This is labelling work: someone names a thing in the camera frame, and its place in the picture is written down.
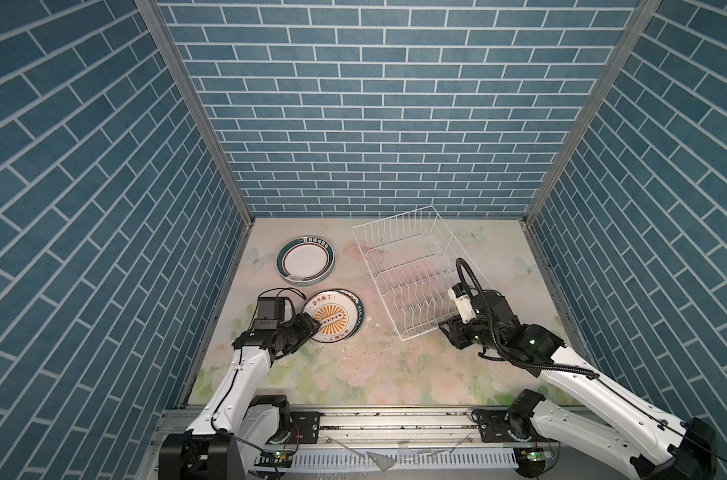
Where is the dark green rim plate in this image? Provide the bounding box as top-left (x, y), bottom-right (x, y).
top-left (276, 236), bottom-right (336, 287)

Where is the white wire dish rack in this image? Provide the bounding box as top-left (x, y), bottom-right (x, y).
top-left (352, 206), bottom-right (489, 341)

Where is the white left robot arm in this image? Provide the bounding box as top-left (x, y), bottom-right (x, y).
top-left (157, 313), bottom-right (320, 479)

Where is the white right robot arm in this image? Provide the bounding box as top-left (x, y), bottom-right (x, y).
top-left (439, 284), bottom-right (717, 479)

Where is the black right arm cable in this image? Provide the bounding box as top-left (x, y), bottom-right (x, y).
top-left (454, 257), bottom-right (599, 379)

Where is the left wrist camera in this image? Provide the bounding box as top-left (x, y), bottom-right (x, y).
top-left (249, 287), bottom-right (307, 328)

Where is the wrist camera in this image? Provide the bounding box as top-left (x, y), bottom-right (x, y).
top-left (249, 287), bottom-right (307, 328)
top-left (447, 283), bottom-right (477, 324)

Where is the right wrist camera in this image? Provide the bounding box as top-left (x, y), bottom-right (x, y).
top-left (447, 283), bottom-right (477, 324)

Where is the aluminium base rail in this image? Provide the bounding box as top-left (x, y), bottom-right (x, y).
top-left (152, 404), bottom-right (635, 448)

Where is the aluminium right corner post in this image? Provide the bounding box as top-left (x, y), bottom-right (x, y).
top-left (521, 0), bottom-right (661, 230)

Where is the aluminium corner post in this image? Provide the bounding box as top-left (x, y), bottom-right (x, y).
top-left (521, 0), bottom-right (661, 230)
top-left (135, 0), bottom-right (254, 229)

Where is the aluminium left corner post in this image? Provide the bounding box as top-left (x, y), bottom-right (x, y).
top-left (135, 0), bottom-right (254, 229)

